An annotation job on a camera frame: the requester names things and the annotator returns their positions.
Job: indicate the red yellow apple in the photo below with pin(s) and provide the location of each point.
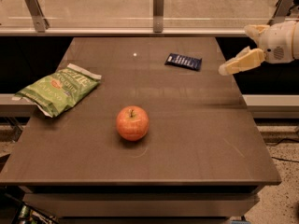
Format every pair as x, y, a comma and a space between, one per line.
132, 123

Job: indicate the middle metal railing bracket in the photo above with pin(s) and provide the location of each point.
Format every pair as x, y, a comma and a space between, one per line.
158, 16

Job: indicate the green chip bag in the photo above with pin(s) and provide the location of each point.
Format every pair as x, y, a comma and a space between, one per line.
56, 93

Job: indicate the brown table with drawers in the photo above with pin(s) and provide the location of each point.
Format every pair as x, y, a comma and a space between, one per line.
163, 135

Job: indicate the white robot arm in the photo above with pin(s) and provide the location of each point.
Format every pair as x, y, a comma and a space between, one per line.
296, 39

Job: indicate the left metal railing bracket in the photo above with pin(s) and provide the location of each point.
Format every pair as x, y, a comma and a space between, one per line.
40, 22

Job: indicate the right metal railing bracket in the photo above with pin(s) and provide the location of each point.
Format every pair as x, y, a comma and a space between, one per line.
281, 11

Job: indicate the blue rxbar blueberry wrapper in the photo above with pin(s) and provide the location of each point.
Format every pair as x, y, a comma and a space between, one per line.
183, 61

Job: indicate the metal railing bracket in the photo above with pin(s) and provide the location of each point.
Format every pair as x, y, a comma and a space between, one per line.
281, 11
40, 22
158, 16

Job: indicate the glass railing panel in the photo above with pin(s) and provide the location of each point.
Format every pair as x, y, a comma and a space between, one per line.
139, 13

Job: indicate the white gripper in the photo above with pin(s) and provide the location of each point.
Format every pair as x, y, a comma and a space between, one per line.
276, 43

